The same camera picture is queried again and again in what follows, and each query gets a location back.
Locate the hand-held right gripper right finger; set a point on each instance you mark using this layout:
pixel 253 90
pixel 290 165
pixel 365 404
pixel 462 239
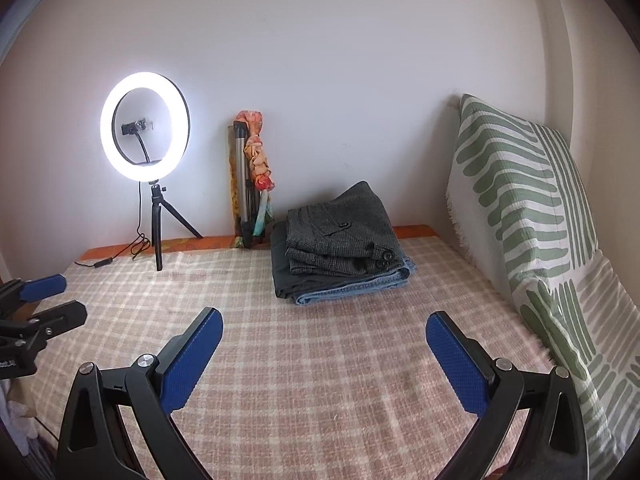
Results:
pixel 457 365

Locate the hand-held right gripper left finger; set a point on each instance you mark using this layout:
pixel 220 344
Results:
pixel 192 360

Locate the blue folded jeans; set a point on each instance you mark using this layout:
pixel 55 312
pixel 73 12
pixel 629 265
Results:
pixel 360 288

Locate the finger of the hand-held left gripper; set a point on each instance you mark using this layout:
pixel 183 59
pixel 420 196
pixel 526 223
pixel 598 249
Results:
pixel 45 287
pixel 55 316

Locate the orange patterned scarf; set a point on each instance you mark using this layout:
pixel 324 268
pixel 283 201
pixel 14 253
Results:
pixel 257 155

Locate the dark grey folded pants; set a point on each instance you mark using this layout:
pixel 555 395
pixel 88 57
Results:
pixel 280 272

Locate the silver folded tripod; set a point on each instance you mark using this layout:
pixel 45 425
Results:
pixel 240 175

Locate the green white patterned pillow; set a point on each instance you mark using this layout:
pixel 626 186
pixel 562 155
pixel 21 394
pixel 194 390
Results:
pixel 525 200

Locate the pink checked blanket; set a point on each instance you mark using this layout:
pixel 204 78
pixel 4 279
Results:
pixel 325 360

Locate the small black tripod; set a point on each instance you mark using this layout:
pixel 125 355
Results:
pixel 158 240

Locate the grey tweed pants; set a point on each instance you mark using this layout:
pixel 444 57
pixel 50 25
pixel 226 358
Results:
pixel 340 230

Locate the orange bed sheet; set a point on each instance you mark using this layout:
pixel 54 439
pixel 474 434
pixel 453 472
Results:
pixel 200 244

